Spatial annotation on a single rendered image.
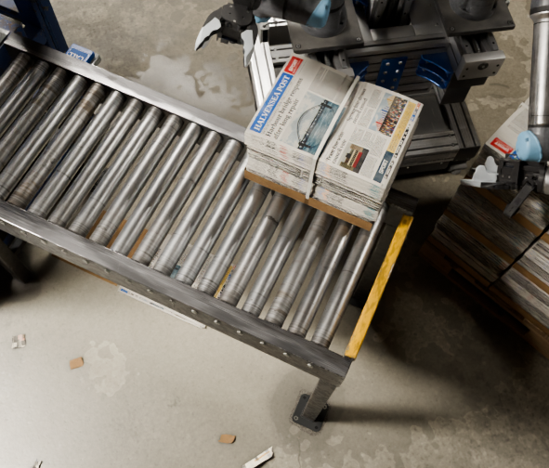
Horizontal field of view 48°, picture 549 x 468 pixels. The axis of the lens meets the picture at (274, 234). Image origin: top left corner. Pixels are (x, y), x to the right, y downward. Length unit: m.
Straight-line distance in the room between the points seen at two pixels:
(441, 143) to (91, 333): 1.56
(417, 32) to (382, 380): 1.24
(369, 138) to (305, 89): 0.21
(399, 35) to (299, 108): 0.70
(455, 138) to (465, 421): 1.09
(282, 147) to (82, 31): 1.87
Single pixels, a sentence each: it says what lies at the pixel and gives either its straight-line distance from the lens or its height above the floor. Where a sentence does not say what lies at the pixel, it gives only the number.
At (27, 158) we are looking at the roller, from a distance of 1.89.
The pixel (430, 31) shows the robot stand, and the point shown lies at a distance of 2.24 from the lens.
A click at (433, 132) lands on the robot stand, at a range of 2.64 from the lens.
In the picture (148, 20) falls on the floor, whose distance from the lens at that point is 3.22.
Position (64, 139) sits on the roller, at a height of 0.79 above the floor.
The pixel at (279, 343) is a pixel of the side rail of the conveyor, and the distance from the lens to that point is 1.57.
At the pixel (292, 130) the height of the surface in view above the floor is 1.03.
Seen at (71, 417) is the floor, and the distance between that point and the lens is 2.43.
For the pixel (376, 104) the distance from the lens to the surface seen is 1.63.
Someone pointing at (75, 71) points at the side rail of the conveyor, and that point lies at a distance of 2.02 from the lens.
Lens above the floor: 2.32
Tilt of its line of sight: 66 degrees down
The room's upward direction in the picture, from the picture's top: 4 degrees clockwise
